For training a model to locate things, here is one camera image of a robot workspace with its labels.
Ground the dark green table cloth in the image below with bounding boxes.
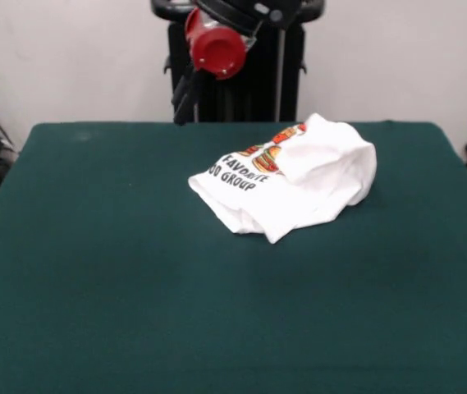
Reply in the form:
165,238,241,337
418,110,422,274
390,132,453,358
0,120,467,394

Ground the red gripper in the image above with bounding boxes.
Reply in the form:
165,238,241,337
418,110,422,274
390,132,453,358
171,7,246,126

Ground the white printed T-shirt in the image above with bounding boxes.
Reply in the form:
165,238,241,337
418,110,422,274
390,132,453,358
187,112,379,245

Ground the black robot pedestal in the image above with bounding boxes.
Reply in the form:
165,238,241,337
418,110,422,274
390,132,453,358
149,0,324,123

